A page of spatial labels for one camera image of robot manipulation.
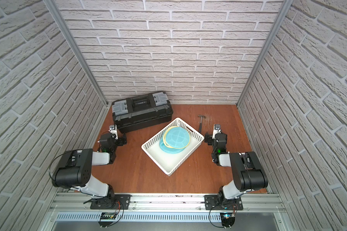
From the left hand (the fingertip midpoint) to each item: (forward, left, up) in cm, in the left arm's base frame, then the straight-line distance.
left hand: (118, 131), depth 94 cm
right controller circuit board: (-49, -65, -7) cm, 81 cm away
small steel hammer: (+11, -58, -4) cm, 59 cm away
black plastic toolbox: (+8, -17, +11) cm, 21 cm away
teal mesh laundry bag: (-7, -38, +1) cm, 39 cm away
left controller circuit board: (-48, -4, -9) cm, 49 cm away
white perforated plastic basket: (-20, -34, -6) cm, 40 cm away
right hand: (-2, -66, +1) cm, 66 cm away
